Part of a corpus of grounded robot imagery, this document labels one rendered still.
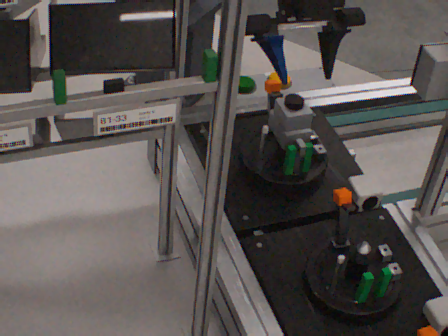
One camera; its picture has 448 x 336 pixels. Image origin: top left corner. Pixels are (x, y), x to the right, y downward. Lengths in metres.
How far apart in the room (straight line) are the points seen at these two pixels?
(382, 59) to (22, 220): 2.37
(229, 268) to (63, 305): 0.26
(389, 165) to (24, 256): 0.64
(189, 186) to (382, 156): 0.37
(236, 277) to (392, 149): 0.45
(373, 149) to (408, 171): 0.08
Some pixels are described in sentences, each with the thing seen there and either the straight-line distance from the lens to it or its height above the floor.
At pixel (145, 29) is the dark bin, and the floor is 1.35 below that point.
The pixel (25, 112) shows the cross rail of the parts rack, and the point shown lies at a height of 1.31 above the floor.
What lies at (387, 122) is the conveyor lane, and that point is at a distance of 1.37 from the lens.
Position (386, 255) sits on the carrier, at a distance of 1.03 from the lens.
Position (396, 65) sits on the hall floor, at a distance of 3.33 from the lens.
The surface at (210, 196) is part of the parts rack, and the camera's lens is 0.84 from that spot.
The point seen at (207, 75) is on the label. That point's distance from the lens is 0.73.
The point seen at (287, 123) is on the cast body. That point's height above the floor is 1.07.
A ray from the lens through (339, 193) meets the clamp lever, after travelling 1.00.
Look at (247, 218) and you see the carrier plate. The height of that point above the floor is 0.97.
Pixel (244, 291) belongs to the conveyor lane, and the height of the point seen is 0.95.
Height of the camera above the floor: 1.74
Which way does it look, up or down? 42 degrees down
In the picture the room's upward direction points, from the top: 7 degrees clockwise
